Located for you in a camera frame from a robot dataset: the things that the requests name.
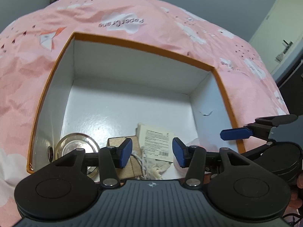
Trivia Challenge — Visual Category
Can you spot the pink cloud print duvet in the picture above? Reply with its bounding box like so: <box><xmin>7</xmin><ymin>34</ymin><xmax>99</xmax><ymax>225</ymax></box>
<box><xmin>1</xmin><ymin>0</ymin><xmax>288</xmax><ymax>226</ymax></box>

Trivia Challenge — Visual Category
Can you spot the white door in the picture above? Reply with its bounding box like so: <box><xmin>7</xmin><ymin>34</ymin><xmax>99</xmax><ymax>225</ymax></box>
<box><xmin>249</xmin><ymin>0</ymin><xmax>302</xmax><ymax>74</ymax></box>

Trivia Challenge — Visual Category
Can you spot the dark furniture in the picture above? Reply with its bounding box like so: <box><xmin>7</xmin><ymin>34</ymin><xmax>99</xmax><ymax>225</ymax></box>
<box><xmin>279</xmin><ymin>59</ymin><xmax>302</xmax><ymax>115</ymax></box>

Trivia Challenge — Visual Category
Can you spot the orange cardboard box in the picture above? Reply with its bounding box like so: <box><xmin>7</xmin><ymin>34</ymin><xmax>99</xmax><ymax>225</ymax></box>
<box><xmin>26</xmin><ymin>32</ymin><xmax>245</xmax><ymax>173</ymax></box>

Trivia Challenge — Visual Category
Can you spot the brown cardboard gift box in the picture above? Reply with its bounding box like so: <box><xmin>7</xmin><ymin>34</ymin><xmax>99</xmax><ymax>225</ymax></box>
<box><xmin>106</xmin><ymin>135</ymin><xmax>145</xmax><ymax>180</ymax></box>

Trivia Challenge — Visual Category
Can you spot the black door handle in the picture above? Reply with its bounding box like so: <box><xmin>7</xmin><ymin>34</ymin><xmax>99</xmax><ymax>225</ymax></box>
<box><xmin>283</xmin><ymin>40</ymin><xmax>293</xmax><ymax>54</ymax></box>

